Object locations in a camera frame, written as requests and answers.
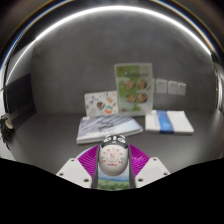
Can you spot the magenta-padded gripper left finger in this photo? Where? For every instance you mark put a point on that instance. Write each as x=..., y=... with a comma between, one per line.
x=81, y=168

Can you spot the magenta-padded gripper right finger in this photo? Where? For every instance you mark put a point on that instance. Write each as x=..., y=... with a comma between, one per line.
x=143, y=166

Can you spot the white book with blue band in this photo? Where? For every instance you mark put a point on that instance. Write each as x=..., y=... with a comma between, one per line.
x=173, y=121

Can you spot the clear stand with green leaflet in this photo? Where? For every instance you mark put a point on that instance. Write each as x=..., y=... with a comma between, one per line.
x=133, y=88

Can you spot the black flat panel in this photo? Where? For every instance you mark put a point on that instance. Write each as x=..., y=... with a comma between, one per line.
x=18, y=100

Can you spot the white card with colourful stickers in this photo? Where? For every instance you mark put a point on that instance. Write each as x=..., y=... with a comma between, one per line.
x=100, y=103

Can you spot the white panda-print computer mouse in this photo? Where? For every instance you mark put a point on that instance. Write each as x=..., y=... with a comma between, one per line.
x=112, y=156

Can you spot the grey striped book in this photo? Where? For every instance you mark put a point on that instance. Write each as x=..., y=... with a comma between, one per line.
x=100, y=128

